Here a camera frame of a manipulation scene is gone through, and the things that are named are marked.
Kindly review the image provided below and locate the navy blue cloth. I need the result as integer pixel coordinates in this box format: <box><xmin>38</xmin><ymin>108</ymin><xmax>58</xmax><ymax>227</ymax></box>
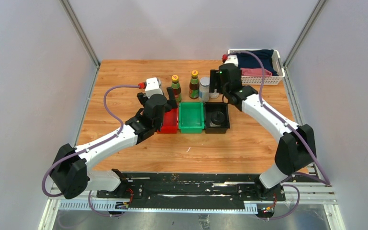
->
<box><xmin>236</xmin><ymin>49</ymin><xmax>278</xmax><ymax>76</ymax></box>

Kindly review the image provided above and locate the pink cloth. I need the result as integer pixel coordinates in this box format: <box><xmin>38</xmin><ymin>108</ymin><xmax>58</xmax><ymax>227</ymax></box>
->
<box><xmin>241</xmin><ymin>68</ymin><xmax>272</xmax><ymax>77</ymax></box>

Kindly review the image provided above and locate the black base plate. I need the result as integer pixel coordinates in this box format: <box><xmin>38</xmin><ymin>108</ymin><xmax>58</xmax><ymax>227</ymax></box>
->
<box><xmin>96</xmin><ymin>172</ymin><xmax>285</xmax><ymax>210</ymax></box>

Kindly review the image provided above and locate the red plastic bin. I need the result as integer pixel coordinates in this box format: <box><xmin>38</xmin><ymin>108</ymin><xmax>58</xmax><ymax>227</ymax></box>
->
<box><xmin>158</xmin><ymin>108</ymin><xmax>178</xmax><ymax>134</ymax></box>

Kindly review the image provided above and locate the black plastic bin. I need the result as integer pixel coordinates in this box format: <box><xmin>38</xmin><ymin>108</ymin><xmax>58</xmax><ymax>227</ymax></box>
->
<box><xmin>204</xmin><ymin>102</ymin><xmax>230</xmax><ymax>134</ymax></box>

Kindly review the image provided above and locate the white plastic basket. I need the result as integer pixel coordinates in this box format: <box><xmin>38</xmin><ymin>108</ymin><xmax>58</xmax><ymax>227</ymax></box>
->
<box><xmin>222</xmin><ymin>49</ymin><xmax>285</xmax><ymax>85</ymax></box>

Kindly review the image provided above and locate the left sauce bottle yellow cap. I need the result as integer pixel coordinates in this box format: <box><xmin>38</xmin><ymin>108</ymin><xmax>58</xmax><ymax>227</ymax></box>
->
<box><xmin>171</xmin><ymin>75</ymin><xmax>182</xmax><ymax>103</ymax></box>

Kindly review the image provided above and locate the silver lid jar right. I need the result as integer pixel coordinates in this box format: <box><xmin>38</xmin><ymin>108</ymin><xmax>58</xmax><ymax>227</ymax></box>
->
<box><xmin>199</xmin><ymin>77</ymin><xmax>210</xmax><ymax>103</ymax></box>

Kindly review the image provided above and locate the black cap shaker bottle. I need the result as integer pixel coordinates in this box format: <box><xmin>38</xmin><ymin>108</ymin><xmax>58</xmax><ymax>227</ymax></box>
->
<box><xmin>209</xmin><ymin>90</ymin><xmax>220</xmax><ymax>99</ymax></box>

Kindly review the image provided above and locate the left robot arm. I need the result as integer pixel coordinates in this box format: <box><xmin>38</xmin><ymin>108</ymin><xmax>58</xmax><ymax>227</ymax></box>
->
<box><xmin>42</xmin><ymin>84</ymin><xmax>178</xmax><ymax>199</ymax></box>

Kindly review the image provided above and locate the green plastic bin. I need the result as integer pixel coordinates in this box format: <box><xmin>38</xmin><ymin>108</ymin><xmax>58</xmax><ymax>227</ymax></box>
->
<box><xmin>178</xmin><ymin>102</ymin><xmax>205</xmax><ymax>134</ymax></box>

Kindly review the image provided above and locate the sauce bottle yellow cap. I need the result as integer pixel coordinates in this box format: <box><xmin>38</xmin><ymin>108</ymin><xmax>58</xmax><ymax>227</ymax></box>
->
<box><xmin>189</xmin><ymin>70</ymin><xmax>199</xmax><ymax>99</ymax></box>
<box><xmin>171</xmin><ymin>75</ymin><xmax>182</xmax><ymax>103</ymax></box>

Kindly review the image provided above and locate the aluminium frame rail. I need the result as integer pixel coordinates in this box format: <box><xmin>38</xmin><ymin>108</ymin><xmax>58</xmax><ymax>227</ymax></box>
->
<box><xmin>39</xmin><ymin>172</ymin><xmax>346</xmax><ymax>230</ymax></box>

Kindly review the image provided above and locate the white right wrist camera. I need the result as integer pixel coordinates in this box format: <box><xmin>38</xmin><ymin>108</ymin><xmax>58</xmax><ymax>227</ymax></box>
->
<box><xmin>222</xmin><ymin>54</ymin><xmax>239</xmax><ymax>67</ymax></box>

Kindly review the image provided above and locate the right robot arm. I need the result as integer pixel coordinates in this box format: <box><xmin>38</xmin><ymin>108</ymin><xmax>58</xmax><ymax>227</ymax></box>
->
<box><xmin>210</xmin><ymin>63</ymin><xmax>316</xmax><ymax>200</ymax></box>

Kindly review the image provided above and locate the right sauce bottle yellow cap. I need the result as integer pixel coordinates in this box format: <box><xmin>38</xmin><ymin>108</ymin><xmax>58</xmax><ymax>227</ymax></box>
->
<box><xmin>189</xmin><ymin>70</ymin><xmax>199</xmax><ymax>99</ymax></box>

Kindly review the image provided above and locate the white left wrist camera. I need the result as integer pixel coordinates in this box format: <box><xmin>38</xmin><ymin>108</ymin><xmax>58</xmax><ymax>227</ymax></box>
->
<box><xmin>145</xmin><ymin>77</ymin><xmax>164</xmax><ymax>98</ymax></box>

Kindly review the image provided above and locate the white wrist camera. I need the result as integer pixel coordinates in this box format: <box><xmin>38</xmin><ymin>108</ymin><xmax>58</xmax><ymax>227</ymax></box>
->
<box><xmin>222</xmin><ymin>54</ymin><xmax>239</xmax><ymax>67</ymax></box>
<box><xmin>145</xmin><ymin>77</ymin><xmax>164</xmax><ymax>98</ymax></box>

